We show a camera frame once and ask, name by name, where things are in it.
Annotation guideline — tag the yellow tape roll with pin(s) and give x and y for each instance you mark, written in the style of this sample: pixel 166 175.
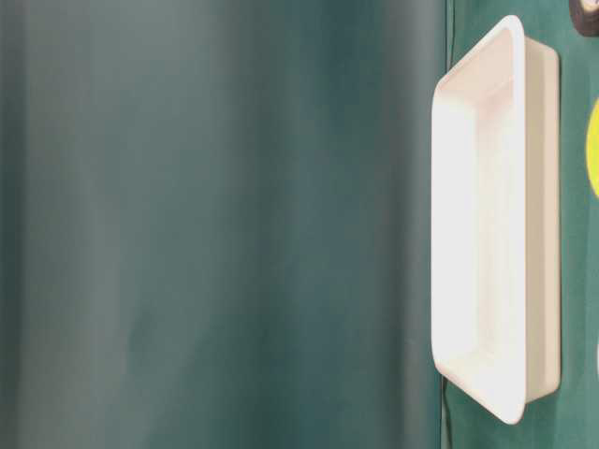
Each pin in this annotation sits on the yellow tape roll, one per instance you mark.
pixel 592 148

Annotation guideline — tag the white plastic tray case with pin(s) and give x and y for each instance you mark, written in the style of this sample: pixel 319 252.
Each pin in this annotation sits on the white plastic tray case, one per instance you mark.
pixel 495 222

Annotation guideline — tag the black tape roll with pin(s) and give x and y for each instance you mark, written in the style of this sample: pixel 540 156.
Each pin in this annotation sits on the black tape roll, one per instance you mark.
pixel 585 16

